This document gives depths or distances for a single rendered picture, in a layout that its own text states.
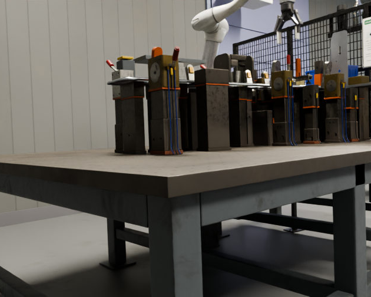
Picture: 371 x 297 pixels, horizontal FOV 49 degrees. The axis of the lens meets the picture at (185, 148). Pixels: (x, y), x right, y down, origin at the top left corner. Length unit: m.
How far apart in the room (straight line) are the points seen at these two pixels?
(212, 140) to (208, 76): 0.25
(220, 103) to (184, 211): 0.91
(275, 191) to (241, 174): 0.19
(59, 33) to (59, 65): 0.31
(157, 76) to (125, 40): 3.24
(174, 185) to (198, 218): 0.13
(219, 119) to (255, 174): 0.77
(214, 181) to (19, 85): 3.41
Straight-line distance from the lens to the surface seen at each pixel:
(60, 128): 4.21
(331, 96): 2.19
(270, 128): 2.05
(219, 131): 1.66
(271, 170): 0.95
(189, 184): 0.76
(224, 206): 0.90
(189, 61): 2.18
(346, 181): 1.37
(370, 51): 2.84
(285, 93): 1.92
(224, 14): 2.69
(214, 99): 1.65
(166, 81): 1.49
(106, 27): 4.63
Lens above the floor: 0.78
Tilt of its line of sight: 2 degrees down
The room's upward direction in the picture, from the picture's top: 2 degrees counter-clockwise
